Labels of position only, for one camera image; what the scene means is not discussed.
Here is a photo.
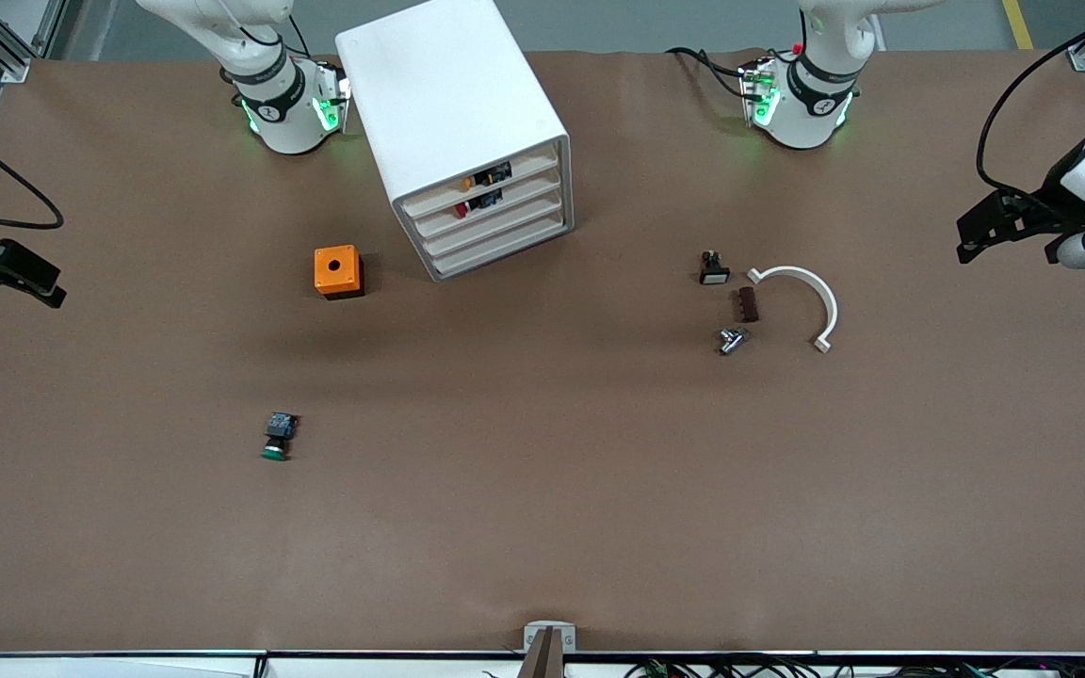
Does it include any green push button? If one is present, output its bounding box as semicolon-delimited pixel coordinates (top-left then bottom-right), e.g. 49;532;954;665
262;412;299;462

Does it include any orange push button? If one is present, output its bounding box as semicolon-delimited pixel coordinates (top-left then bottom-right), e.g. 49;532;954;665
461;162;513;192

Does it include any white curved plastic clip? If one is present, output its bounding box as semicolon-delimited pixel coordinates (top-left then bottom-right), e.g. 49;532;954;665
747;266;839;355

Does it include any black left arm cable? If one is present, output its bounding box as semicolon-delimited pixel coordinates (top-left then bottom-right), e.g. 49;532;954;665
976;5;1085;203

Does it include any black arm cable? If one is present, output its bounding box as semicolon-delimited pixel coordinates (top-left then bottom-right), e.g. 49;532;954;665
0;111;65;230
976;5;1085;203

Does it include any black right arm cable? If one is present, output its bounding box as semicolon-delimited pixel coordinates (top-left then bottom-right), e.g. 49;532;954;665
0;111;65;230

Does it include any orange button enclosure box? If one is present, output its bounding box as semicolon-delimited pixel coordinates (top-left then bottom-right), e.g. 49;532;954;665
314;245;364;300

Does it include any black base cable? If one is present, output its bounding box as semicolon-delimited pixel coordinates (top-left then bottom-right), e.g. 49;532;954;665
665;45;751;97

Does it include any white table frame rail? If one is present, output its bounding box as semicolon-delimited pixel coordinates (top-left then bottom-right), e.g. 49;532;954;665
0;650;1085;678

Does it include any black cable bundle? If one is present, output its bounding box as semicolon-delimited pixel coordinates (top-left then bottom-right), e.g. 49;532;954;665
623;654;1085;678

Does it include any grey metal bracket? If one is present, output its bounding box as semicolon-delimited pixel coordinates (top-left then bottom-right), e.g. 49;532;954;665
524;621;577;653

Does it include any brown mount pole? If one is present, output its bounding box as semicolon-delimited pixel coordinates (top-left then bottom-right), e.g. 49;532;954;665
516;628;567;678

